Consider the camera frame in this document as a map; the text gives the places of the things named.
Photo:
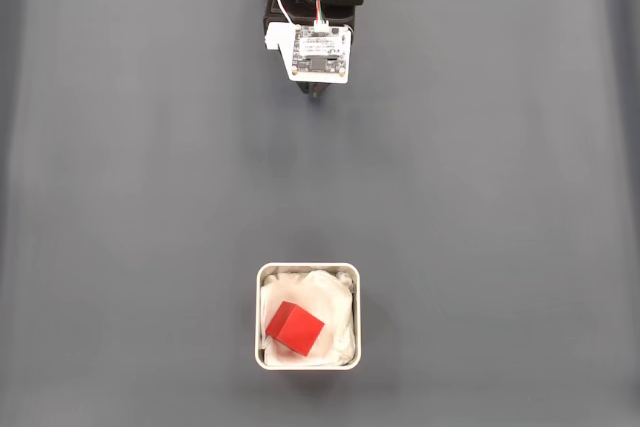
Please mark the white square box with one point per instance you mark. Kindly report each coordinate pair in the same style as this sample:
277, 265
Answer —
258, 317

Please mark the white tissue paper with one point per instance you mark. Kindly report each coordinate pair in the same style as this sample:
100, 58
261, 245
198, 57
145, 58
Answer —
337, 307

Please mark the grey table mat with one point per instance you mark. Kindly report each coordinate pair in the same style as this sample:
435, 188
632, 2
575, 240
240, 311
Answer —
450, 172

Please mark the red cube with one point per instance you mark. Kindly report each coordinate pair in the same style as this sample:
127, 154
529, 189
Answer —
295, 329

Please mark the white camera circuit board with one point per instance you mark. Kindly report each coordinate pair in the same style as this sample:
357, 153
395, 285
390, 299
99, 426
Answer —
317, 52

